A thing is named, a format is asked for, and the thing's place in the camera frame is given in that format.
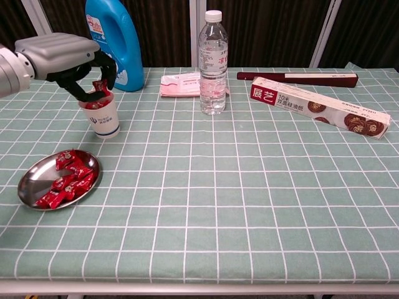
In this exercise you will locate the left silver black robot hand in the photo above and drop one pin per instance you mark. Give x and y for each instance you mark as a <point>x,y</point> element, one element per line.
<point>59,53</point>

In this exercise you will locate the red candy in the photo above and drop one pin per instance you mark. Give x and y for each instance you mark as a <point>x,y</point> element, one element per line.
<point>65,157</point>
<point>71,190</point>
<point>87,182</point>
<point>79,170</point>
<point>62,182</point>
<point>50,199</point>
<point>100,84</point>
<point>92,106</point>

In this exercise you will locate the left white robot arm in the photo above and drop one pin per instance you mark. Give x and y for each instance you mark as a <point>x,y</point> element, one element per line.
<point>12,74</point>

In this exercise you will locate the white paper cup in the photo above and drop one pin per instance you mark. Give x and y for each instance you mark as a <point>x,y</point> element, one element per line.
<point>104,121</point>

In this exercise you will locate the round silver metal plate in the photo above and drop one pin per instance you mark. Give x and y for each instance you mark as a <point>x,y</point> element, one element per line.
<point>37,180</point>

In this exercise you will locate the dark brown curtain panel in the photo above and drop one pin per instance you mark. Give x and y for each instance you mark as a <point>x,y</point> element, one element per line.
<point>12,18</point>
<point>368,31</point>
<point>162,31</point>
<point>265,31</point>

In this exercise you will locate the blue detergent pump bottle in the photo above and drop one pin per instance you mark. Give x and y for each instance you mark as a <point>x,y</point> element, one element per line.
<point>127,37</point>

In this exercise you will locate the pink white tissue packet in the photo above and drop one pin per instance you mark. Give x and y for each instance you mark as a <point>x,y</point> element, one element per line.
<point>177,85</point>

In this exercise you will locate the clear plastic water bottle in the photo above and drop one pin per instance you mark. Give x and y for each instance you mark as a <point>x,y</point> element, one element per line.
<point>213,93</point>

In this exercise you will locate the long dark red box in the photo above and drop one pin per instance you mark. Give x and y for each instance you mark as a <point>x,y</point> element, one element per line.
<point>249,75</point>

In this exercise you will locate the green checked tablecloth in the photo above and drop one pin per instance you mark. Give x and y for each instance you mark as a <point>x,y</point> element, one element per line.
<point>218,187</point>

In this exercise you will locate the white baking paper box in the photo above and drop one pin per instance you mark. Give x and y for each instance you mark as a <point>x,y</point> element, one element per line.
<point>290,100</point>

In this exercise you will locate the grey metal partition post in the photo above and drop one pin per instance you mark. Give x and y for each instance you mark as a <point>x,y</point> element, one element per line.
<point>325,31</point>
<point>40,18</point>
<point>194,37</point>

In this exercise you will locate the white table frame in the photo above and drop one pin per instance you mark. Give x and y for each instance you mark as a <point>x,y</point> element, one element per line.
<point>187,288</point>

